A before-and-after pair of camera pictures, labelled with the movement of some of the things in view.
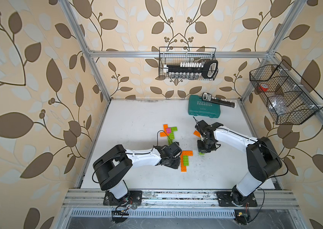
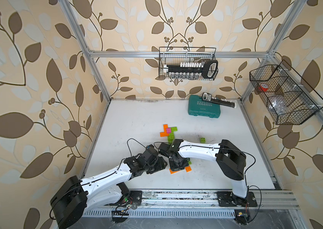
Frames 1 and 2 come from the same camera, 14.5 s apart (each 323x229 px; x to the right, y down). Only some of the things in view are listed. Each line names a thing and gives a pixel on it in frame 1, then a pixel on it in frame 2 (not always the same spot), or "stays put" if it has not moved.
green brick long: (171, 136) stays put
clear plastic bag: (278, 105) stays put
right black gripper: (201, 149) → (173, 168)
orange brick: (197, 133) → (173, 172)
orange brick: (165, 127) stays put
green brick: (173, 129) stays put
